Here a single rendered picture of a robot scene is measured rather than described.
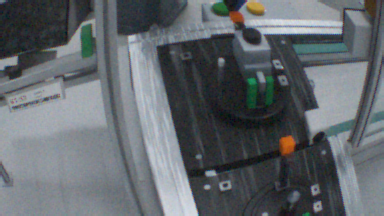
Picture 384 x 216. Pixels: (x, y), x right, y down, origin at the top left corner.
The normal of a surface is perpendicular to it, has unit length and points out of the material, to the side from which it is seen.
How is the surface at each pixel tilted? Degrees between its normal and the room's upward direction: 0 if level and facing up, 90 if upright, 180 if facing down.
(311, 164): 0
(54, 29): 65
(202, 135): 0
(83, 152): 0
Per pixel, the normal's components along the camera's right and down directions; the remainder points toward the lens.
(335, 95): -0.02, -0.64
